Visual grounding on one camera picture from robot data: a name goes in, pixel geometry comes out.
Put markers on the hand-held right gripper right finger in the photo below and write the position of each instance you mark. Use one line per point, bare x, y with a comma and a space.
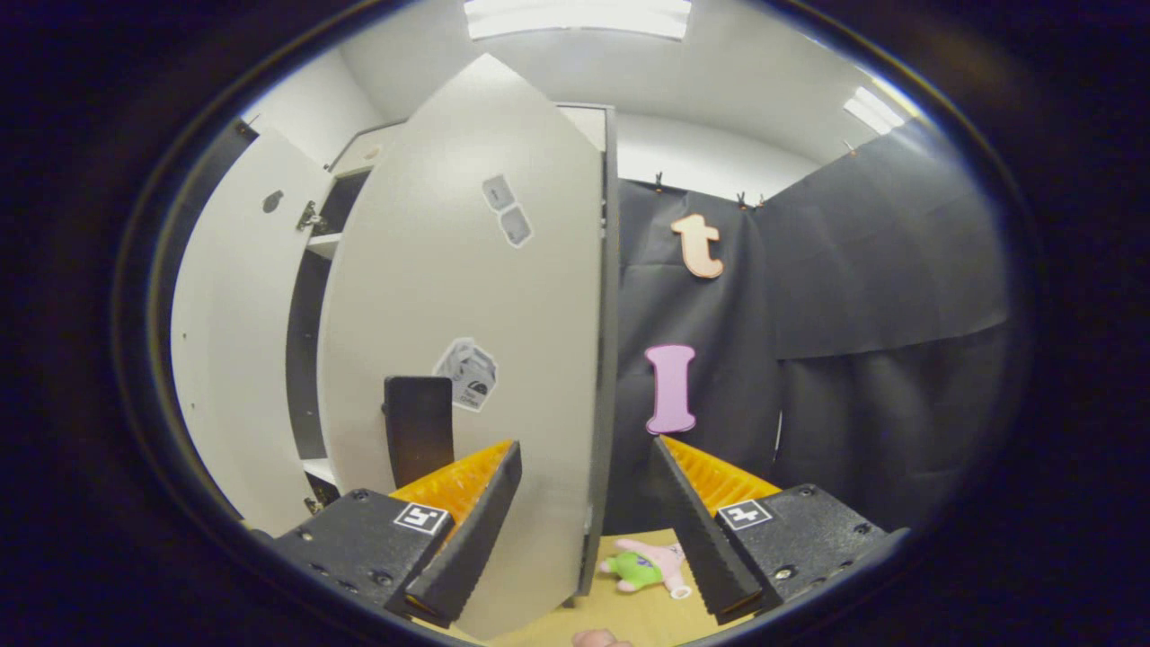
696, 530

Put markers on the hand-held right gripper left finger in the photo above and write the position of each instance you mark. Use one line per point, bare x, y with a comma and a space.
476, 530

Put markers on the grey shoe cabinet door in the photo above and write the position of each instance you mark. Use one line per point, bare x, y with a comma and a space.
234, 359
467, 288

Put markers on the grey cabinet drawer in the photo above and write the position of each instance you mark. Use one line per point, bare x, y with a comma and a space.
359, 153

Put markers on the pink and green plush toy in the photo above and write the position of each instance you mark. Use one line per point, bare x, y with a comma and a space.
642, 566

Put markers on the black backdrop cloth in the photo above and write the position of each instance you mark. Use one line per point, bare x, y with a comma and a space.
853, 314

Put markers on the small ceiling light panel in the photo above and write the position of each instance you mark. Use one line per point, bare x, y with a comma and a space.
873, 110

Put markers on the large ceiling light panel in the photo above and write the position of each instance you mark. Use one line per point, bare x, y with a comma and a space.
575, 18

